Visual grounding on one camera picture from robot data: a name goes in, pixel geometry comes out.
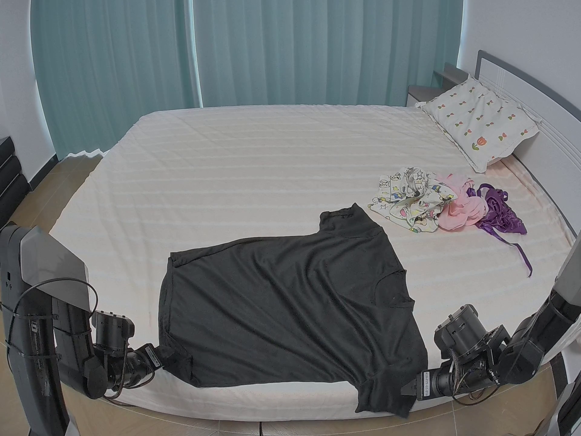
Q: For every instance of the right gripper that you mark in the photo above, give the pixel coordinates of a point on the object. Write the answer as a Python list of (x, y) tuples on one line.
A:
[(438, 382)]

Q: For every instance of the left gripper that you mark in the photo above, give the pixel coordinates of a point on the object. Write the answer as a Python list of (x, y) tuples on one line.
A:
[(140, 366)]

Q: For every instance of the black T-shirt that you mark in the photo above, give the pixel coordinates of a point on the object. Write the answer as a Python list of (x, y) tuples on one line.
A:
[(281, 298)]

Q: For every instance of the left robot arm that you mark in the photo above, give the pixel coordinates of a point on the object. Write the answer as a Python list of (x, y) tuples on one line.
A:
[(31, 357)]

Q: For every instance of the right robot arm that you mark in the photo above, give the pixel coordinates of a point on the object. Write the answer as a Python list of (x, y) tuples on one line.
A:
[(526, 352)]

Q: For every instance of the bed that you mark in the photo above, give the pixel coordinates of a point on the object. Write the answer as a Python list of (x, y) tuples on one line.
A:
[(249, 161)]

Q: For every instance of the pink garment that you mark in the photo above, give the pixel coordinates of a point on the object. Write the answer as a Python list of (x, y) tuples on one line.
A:
[(463, 209)]

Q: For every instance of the purple garment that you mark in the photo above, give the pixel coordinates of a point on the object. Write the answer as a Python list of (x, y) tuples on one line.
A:
[(504, 218)]

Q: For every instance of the white printed garment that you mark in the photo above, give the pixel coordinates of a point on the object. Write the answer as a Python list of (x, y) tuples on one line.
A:
[(408, 202)]

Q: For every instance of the black chest of drawers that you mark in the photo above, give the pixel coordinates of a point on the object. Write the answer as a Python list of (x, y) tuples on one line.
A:
[(9, 175)]

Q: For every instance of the white printed pillow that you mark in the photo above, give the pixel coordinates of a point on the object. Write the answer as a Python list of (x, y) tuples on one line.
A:
[(481, 121)]

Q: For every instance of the grey bedside table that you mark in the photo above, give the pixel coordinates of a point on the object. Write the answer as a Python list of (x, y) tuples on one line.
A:
[(431, 91)]

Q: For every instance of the blue-green curtain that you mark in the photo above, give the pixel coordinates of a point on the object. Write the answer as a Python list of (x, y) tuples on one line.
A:
[(113, 61), (317, 39)]

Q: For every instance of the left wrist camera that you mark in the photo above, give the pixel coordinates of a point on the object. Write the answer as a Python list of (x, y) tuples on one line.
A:
[(111, 332)]

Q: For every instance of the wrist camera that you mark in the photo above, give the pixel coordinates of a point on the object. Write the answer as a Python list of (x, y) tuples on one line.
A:
[(463, 329), (111, 332)]

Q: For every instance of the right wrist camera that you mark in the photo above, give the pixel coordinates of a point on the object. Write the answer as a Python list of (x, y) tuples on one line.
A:
[(463, 329)]

